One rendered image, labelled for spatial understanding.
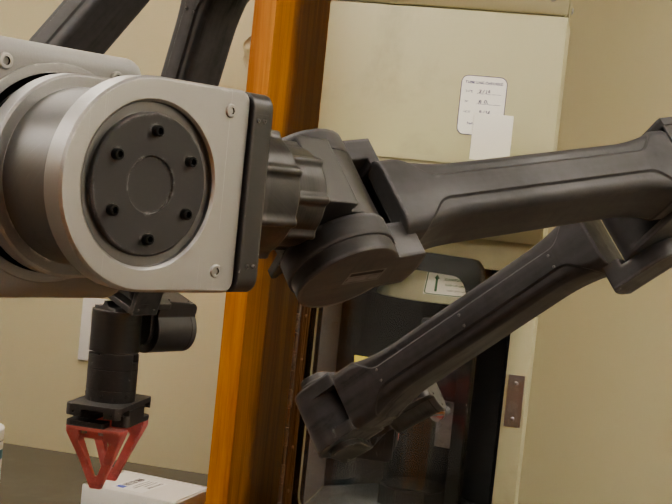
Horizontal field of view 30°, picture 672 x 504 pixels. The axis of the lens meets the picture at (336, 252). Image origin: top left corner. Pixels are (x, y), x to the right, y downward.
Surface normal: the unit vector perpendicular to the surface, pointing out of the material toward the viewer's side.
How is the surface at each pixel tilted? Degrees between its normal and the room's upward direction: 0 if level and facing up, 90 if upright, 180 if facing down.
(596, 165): 52
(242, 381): 90
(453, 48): 90
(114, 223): 90
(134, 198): 90
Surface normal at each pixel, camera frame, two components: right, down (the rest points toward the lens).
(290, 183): 0.74, -0.08
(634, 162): 0.41, -0.54
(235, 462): 0.97, 0.11
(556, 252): -0.57, -0.11
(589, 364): -0.21, 0.03
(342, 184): 0.63, -0.55
